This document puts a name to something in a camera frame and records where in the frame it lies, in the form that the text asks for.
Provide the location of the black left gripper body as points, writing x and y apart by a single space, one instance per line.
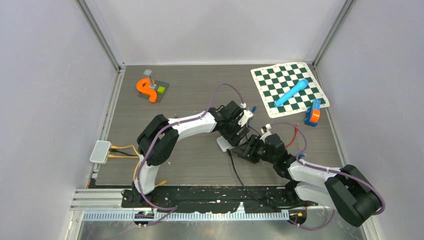
231 130

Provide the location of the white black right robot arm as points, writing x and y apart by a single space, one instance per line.
324 179

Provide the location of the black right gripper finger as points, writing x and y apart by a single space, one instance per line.
249 156
247 146

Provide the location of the orange S-shaped toy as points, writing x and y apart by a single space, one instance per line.
144 87

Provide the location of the white network switch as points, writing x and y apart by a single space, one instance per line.
223 144

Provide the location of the light blue toy microphone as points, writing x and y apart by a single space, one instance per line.
301 84

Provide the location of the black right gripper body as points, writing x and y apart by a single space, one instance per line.
259 151

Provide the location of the small grey lego tile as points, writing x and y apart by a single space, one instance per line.
147 72

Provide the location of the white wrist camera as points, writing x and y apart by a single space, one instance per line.
266 131
245 117

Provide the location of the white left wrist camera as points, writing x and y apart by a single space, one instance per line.
245 117

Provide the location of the green white chessboard mat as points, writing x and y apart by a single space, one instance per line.
276 80

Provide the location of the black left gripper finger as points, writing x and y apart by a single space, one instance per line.
234 141
241 134

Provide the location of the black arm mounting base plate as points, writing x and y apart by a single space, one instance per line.
216 199

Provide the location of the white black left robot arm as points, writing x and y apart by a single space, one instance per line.
158 139

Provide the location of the grey lego baseplate with bricks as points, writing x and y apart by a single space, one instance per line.
160 86

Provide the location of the aluminium frame rail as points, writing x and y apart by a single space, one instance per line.
102 198

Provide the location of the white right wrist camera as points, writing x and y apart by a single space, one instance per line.
266 131

